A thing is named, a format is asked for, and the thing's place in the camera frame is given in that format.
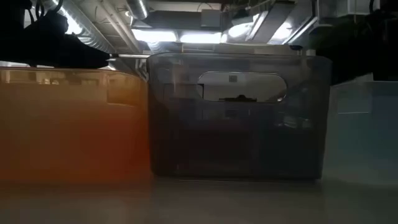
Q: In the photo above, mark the orange translucent plastic bin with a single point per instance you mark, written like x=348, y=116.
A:
x=62, y=130

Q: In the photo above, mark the silver round ceiling duct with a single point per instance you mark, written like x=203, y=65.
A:
x=136, y=9

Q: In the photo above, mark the smoke grey plastic bin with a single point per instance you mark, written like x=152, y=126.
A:
x=233, y=143

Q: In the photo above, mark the grey ceiling junction box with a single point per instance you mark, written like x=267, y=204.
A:
x=211, y=18

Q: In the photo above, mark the clear plastic bin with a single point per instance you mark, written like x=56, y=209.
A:
x=367, y=140

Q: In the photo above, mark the rectangular metal ceiling duct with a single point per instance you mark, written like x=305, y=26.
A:
x=348, y=7

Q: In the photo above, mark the small black ceiling fixture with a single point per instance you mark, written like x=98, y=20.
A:
x=295, y=47

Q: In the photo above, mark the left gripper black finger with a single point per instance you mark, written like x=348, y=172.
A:
x=93, y=57

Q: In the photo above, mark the long ceiling light bar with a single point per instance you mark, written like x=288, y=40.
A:
x=130, y=56

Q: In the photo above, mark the ceiling light panel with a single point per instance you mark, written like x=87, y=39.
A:
x=154, y=35
x=200, y=38

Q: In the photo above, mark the silver spiral ceiling duct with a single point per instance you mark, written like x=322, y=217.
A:
x=90, y=34

